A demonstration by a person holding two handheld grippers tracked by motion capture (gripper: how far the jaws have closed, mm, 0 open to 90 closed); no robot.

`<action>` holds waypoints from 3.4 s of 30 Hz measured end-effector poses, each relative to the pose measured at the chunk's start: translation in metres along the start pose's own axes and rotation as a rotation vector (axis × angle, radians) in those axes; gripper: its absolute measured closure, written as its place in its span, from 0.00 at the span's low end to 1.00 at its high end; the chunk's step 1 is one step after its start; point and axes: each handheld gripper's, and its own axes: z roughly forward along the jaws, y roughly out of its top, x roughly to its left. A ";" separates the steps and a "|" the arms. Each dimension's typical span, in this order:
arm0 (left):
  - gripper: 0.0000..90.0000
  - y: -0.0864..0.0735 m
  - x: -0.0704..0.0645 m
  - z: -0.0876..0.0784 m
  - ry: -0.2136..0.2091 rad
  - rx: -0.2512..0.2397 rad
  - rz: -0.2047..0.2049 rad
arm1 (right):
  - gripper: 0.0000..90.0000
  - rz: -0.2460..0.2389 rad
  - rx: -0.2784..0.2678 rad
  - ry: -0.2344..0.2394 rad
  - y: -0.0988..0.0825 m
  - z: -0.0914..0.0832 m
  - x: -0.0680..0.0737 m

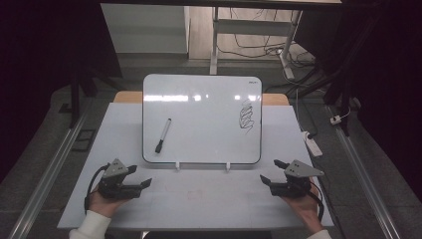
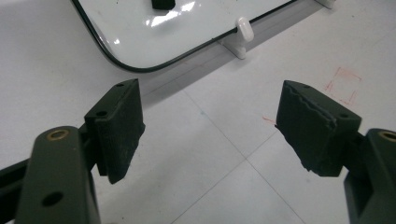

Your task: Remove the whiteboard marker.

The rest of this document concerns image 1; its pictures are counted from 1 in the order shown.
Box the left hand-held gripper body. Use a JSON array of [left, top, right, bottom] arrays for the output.
[[97, 158, 143, 201]]

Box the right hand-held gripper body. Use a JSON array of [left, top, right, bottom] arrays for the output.
[[269, 159, 325, 199]]

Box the black and white marker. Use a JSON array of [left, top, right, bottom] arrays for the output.
[[154, 118, 173, 154]]

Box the white whiteboard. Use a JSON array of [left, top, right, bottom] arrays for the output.
[[141, 73, 263, 165]]

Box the person's left hand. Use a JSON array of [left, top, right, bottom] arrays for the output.
[[87, 187, 129, 219]]

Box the person's right hand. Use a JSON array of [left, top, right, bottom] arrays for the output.
[[281, 176, 324, 234]]

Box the white power strip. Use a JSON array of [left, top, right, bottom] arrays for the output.
[[301, 130, 323, 158]]

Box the white table cover sheet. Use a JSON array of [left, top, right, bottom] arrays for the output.
[[57, 102, 334, 231]]

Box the wooden table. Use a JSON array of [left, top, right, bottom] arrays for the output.
[[112, 91, 291, 107]]

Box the black metal stand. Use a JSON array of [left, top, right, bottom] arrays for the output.
[[59, 63, 124, 129], [288, 39, 363, 137]]

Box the white cabinet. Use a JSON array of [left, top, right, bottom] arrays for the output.
[[100, 3, 191, 55]]

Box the left hand-held gripper black cable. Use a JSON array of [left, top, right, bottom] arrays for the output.
[[84, 162, 111, 214]]

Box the hand-held gripper black cable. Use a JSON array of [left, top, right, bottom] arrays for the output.
[[84, 162, 111, 214], [307, 180, 325, 222]]

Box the right hand-held gripper black cable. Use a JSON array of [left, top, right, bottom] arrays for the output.
[[307, 180, 325, 222]]

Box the black floor frame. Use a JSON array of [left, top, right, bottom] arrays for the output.
[[71, 128, 98, 153]]

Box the aluminium rail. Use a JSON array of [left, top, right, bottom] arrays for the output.
[[325, 105, 402, 239], [7, 99, 94, 239]]

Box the tangle of black floor cables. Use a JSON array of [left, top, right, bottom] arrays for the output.
[[217, 7, 317, 69]]

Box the white desk frame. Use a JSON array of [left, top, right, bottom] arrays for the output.
[[209, 6, 304, 81]]

